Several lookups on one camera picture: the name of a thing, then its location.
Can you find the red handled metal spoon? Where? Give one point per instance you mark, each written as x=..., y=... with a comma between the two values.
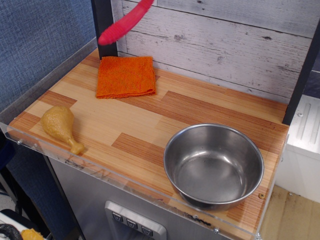
x=121, y=27

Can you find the toy chicken drumstick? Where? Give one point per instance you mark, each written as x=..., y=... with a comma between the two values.
x=58, y=123

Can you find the clear acrylic edge guard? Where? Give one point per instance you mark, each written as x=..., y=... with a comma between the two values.
x=124, y=141

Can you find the orange folded cloth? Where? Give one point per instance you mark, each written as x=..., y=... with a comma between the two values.
x=122, y=77

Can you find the stainless steel bowl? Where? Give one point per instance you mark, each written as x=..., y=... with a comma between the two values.
x=213, y=166

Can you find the silver button control panel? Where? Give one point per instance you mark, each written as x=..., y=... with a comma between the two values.
x=135, y=221

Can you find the white side cabinet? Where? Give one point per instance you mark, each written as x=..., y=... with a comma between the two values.
x=299, y=168

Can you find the yellow object bottom left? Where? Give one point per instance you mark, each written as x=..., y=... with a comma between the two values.
x=31, y=234

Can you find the left black vertical post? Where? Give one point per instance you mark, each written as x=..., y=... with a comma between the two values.
x=103, y=18

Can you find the black vertical post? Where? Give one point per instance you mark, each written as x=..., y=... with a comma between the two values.
x=303, y=77
x=103, y=18

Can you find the right black vertical post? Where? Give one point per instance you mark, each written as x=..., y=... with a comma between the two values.
x=303, y=77

